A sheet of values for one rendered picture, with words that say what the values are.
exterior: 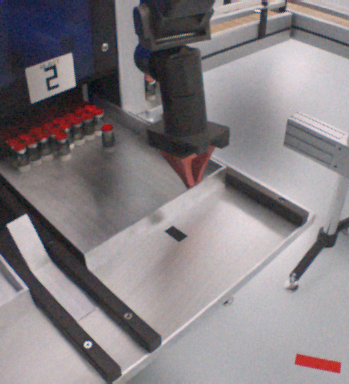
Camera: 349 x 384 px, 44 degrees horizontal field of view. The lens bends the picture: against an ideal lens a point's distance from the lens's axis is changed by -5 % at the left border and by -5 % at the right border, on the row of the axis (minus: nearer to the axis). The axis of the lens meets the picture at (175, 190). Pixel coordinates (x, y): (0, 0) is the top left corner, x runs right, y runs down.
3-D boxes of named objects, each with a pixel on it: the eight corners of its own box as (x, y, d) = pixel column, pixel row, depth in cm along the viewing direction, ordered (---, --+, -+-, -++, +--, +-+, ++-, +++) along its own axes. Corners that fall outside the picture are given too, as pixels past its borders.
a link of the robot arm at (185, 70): (164, 53, 51) (207, 44, 52) (144, 44, 56) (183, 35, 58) (171, 108, 54) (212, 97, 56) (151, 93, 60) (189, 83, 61)
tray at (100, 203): (-21, 162, 74) (-26, 146, 72) (96, 109, 88) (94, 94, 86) (88, 273, 55) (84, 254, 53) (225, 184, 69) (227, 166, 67)
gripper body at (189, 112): (178, 123, 66) (172, 75, 62) (232, 140, 59) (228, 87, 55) (145, 139, 62) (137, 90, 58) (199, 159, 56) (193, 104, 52)
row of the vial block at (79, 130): (16, 169, 72) (10, 146, 69) (100, 128, 82) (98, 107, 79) (22, 174, 71) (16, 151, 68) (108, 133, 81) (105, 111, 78)
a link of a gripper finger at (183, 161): (186, 170, 70) (180, 115, 65) (221, 184, 65) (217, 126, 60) (154, 190, 66) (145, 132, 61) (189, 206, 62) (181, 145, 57)
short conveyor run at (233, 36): (118, 113, 95) (113, 44, 85) (78, 91, 104) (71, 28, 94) (294, 41, 132) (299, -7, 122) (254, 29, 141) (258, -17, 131)
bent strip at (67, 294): (16, 256, 57) (6, 224, 54) (35, 245, 59) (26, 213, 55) (77, 322, 49) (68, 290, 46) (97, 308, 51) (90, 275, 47)
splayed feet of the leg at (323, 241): (277, 285, 164) (284, 261, 155) (342, 222, 191) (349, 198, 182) (294, 297, 159) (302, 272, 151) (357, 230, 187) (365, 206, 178)
